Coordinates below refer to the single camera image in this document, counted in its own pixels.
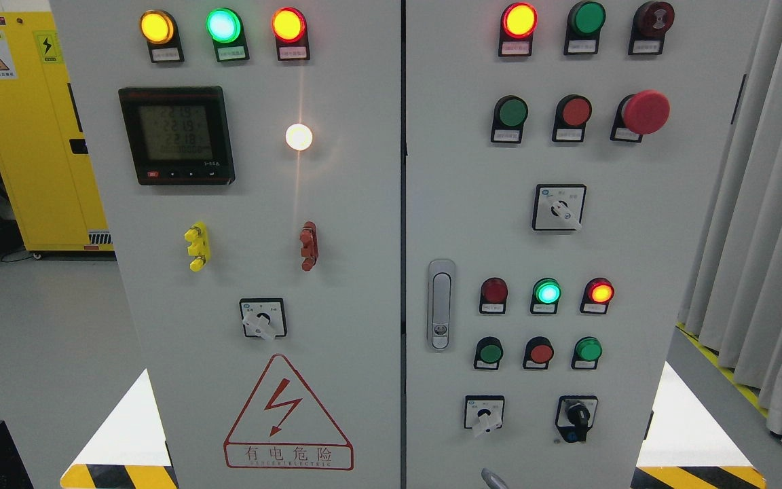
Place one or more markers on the green push button lower left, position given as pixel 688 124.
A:
pixel 488 353

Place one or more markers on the green push button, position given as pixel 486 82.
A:
pixel 586 354
pixel 488 353
pixel 510 114

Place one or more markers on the green push button upper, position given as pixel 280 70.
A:
pixel 510 114

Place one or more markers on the red push button lower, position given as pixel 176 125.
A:
pixel 538 353

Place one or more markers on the red push button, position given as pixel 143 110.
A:
pixel 571 116
pixel 538 353

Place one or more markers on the green push button lower right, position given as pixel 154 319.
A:
pixel 586 354

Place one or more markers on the red push button upper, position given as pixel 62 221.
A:
pixel 571 116

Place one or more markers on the red emergency stop mushroom button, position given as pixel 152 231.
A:
pixel 640 114

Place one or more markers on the grey electrical control cabinet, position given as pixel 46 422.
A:
pixel 400 96

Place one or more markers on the red test terminal block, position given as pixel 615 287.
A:
pixel 309 246

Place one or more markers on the dark red indicator light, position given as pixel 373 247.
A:
pixel 493 296

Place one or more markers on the white glowing indicator light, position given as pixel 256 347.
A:
pixel 299 137

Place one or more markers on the lit green indicator light lower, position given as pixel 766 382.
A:
pixel 545 296

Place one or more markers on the lit green indicator light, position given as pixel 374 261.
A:
pixel 225 29
pixel 545 296

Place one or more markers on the yellow test terminal block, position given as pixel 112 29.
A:
pixel 197 236

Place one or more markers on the red electrical hazard warning sticker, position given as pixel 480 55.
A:
pixel 283 425

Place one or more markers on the lit orange red indicator lower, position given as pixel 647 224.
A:
pixel 596 297

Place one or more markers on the black digital power meter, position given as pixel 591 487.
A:
pixel 178 135

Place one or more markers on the orange red indicator light left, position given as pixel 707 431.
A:
pixel 290 31

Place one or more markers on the red indicator light top right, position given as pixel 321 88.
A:
pixel 516 34

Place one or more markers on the green indicator light top right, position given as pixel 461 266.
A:
pixel 584 23

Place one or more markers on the yellow indicator light top left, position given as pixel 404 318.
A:
pixel 160 31

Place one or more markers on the dark red buzzer light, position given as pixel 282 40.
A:
pixel 649 25

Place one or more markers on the grey curtain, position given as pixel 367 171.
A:
pixel 733 301

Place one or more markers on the yellow safety storage cabinet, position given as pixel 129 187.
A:
pixel 44 162

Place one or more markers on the grey cabinet door handle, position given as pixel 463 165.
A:
pixel 440 293

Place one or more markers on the white rotary selector switch left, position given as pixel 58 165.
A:
pixel 263 318

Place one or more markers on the white rotary selector switch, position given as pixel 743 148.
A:
pixel 263 318
pixel 558 208
pixel 483 414

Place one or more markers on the white rotary selector switch upper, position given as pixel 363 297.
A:
pixel 558 208

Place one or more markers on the white rotary selector switch lower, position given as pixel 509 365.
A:
pixel 483 414

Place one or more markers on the black rotary knob switch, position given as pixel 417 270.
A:
pixel 575 416

